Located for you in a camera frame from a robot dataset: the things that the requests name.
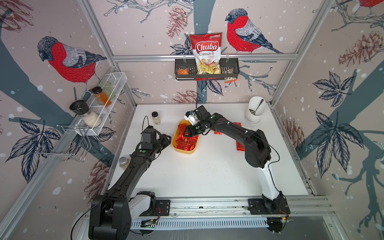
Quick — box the yellow plastic storage box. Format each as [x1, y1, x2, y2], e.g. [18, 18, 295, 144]
[171, 120, 199, 154]

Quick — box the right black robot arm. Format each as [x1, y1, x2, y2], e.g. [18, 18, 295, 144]
[183, 110, 291, 215]

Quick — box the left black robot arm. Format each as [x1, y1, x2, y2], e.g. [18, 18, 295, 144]
[88, 134, 172, 240]

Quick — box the red tea bags pile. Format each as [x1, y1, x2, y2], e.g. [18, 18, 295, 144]
[175, 124, 199, 152]

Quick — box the small spice jar on table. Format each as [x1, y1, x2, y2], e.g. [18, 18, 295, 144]
[151, 112, 161, 125]

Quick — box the metal spoon in cup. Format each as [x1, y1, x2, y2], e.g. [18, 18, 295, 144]
[249, 99, 264, 116]

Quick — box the orange spice jar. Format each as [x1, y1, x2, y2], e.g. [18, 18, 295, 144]
[91, 86, 112, 108]

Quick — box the black lid rice jar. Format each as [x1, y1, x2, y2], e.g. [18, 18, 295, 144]
[69, 100, 102, 129]

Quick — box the white utensil cup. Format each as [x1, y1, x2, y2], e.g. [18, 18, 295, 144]
[245, 96, 268, 124]

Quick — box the Chuba cassava chips bag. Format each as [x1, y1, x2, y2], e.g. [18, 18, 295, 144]
[190, 33, 222, 75]

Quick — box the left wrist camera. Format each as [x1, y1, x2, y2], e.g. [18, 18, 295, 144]
[141, 126, 157, 150]

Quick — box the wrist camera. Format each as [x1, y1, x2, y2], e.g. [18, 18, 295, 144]
[141, 126, 157, 150]
[184, 110, 199, 126]

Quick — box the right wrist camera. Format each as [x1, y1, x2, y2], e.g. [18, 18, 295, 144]
[184, 110, 199, 126]

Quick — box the glass jar by wall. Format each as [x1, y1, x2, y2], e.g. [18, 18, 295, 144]
[119, 157, 130, 170]

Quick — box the white wire wall shelf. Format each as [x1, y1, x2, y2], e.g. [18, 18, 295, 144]
[69, 72, 127, 136]

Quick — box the black wire wall basket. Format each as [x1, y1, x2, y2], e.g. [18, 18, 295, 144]
[175, 59, 240, 81]

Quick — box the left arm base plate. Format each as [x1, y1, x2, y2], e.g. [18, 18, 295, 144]
[140, 200, 171, 217]

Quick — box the chrome wire rack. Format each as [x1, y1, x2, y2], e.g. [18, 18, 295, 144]
[35, 125, 92, 163]

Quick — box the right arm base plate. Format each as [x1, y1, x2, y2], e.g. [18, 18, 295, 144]
[247, 197, 291, 215]

